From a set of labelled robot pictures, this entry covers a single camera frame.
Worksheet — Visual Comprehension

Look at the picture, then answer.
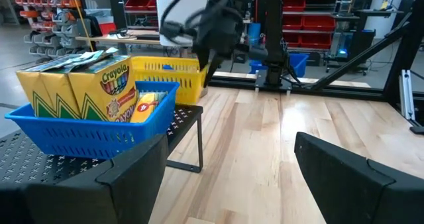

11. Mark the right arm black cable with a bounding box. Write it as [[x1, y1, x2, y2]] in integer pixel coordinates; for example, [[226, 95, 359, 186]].
[[158, 0, 246, 46]]

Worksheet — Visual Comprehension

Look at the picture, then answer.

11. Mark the yellow plastic basket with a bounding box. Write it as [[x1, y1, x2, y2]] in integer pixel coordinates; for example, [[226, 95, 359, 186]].
[[131, 56, 210, 105]]

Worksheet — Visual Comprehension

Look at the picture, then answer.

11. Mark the black aluminium frame rail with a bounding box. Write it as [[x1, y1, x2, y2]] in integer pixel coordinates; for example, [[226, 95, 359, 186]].
[[208, 70, 424, 102]]

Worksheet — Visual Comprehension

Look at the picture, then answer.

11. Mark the black mesh desk shelf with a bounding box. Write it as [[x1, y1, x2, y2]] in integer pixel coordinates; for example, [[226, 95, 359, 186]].
[[0, 104, 205, 185]]

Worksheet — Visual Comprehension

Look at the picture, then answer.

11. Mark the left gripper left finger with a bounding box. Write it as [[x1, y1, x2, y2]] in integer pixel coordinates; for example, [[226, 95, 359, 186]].
[[0, 133, 170, 224]]

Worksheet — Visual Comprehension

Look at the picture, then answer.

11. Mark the red bin shelving rack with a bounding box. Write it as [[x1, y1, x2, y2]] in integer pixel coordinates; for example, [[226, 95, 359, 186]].
[[121, 0, 158, 30], [282, 0, 346, 51]]

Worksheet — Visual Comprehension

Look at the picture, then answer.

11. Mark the blue storage bin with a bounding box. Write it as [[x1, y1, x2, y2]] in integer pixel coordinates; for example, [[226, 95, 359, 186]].
[[248, 53, 309, 78]]

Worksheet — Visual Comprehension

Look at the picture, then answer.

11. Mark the Crayola crayon box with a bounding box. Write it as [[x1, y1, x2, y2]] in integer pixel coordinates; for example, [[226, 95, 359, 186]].
[[39, 56, 83, 120], [68, 54, 138, 123], [15, 53, 80, 118]]

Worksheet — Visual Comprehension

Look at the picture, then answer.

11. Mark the small yellow crayon pack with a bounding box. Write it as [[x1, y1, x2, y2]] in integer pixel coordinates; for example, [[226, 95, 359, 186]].
[[129, 91, 167, 124]]

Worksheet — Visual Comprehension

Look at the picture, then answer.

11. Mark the silver aluminium bracket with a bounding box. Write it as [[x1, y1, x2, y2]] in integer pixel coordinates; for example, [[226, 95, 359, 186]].
[[398, 69, 417, 121]]

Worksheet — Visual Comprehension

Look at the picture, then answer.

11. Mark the yellow pole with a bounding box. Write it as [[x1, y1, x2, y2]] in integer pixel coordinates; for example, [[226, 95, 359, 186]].
[[69, 0, 95, 52]]

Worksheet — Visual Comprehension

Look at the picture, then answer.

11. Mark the blue cylinder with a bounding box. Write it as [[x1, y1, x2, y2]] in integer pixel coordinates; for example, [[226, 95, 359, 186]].
[[247, 21, 263, 46]]

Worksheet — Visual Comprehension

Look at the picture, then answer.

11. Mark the black upright frame post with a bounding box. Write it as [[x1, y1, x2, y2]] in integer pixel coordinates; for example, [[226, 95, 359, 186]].
[[383, 0, 424, 107]]

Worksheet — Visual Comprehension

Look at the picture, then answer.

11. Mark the black diagonal frame brace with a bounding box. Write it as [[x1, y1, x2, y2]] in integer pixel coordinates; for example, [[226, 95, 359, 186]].
[[310, 11, 413, 91]]

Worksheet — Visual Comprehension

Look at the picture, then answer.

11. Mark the blue plastic basket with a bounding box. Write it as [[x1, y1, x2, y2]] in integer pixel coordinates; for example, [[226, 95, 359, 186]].
[[5, 81, 181, 161]]

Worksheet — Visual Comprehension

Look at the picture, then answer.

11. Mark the grey bin rack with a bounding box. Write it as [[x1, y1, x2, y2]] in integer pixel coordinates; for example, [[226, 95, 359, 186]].
[[23, 10, 93, 60]]

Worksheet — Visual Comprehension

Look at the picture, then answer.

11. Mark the black computer tower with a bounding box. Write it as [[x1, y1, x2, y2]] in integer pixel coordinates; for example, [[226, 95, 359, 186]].
[[337, 28, 377, 61]]

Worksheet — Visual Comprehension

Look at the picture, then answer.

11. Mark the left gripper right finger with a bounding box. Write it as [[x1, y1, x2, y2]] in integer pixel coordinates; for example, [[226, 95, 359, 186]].
[[293, 131, 424, 224]]

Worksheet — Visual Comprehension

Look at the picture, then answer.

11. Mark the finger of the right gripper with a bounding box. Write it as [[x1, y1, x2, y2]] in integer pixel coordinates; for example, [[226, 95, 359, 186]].
[[197, 46, 210, 72], [202, 51, 225, 88]]

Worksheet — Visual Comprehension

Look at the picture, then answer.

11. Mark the wooden work bench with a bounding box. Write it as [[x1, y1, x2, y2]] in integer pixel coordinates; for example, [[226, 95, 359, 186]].
[[75, 29, 163, 46]]

